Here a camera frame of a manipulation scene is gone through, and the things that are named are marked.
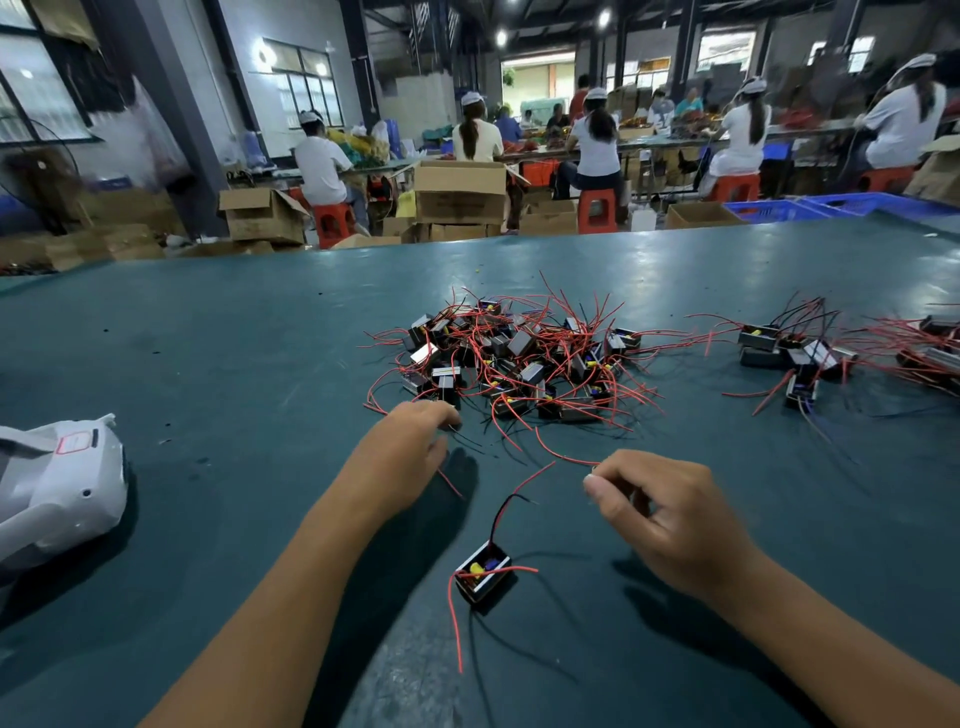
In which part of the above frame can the person's left hand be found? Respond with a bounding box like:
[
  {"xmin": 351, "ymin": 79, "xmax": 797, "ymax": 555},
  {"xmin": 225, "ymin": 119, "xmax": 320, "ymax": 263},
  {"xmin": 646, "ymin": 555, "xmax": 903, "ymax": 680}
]
[{"xmin": 333, "ymin": 399, "xmax": 464, "ymax": 519}]

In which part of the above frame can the person's right hand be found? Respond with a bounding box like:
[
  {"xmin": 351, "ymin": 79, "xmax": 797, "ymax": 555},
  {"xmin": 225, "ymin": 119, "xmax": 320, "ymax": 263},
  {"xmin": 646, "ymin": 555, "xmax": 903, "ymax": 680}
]
[{"xmin": 582, "ymin": 448, "xmax": 767, "ymax": 602}]

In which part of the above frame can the central pile of wired modules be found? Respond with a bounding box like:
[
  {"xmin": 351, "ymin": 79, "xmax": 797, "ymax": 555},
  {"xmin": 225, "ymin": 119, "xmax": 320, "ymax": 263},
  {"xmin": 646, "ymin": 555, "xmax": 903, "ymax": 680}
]
[{"xmin": 364, "ymin": 285, "xmax": 699, "ymax": 467}]

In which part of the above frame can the person's left forearm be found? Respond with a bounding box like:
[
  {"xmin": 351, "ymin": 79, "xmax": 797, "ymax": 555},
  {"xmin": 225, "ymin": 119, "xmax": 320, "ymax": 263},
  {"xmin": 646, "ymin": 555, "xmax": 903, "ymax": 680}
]
[{"xmin": 142, "ymin": 495, "xmax": 384, "ymax": 728}]

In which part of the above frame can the person's right forearm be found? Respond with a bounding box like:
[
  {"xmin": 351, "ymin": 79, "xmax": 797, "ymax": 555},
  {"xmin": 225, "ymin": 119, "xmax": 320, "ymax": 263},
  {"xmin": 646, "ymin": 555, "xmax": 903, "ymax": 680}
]
[{"xmin": 720, "ymin": 555, "xmax": 960, "ymax": 728}]

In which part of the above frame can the large closed cardboard box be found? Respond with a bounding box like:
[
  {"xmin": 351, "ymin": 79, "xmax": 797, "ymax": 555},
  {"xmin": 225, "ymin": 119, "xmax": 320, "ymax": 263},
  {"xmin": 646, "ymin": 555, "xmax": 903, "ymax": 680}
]
[{"xmin": 414, "ymin": 163, "xmax": 510, "ymax": 227}]

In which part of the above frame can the open cardboard box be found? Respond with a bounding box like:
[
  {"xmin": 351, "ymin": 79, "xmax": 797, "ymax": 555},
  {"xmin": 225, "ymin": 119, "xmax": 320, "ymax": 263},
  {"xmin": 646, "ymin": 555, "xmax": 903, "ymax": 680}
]
[{"xmin": 219, "ymin": 187, "xmax": 314, "ymax": 246}]

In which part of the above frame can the low cardboard box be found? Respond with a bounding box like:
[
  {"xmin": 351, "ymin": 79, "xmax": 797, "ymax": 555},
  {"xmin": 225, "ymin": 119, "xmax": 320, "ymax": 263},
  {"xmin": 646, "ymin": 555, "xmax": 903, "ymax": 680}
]
[{"xmin": 520, "ymin": 198, "xmax": 582, "ymax": 236}]

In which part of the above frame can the shallow cardboard box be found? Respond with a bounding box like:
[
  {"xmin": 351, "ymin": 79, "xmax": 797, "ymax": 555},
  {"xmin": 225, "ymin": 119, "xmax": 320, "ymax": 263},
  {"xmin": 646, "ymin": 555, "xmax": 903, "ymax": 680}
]
[{"xmin": 666, "ymin": 202, "xmax": 744, "ymax": 228}]

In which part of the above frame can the blue plastic crate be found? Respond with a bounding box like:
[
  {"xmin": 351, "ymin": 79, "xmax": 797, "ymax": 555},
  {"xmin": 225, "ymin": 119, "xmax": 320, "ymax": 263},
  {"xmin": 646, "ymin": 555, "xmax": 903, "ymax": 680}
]
[
  {"xmin": 802, "ymin": 192, "xmax": 960, "ymax": 219},
  {"xmin": 727, "ymin": 199, "xmax": 834, "ymax": 224}
]

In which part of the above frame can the white plastic shell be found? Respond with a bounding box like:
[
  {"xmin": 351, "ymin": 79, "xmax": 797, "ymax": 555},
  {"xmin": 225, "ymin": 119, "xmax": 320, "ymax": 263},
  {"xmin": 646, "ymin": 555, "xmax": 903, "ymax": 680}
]
[{"xmin": 0, "ymin": 414, "xmax": 129, "ymax": 579}]

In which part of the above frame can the tilted cardboard box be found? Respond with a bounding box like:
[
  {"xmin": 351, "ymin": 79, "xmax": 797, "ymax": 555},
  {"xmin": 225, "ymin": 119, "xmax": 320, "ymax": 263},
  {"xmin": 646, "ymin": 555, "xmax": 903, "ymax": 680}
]
[{"xmin": 904, "ymin": 135, "xmax": 960, "ymax": 207}]

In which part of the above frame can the black standing fan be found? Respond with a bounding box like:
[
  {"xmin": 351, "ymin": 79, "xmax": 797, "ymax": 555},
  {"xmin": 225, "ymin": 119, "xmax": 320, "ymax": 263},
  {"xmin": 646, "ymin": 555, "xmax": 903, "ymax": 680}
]
[{"xmin": 0, "ymin": 142, "xmax": 84, "ymax": 242}]

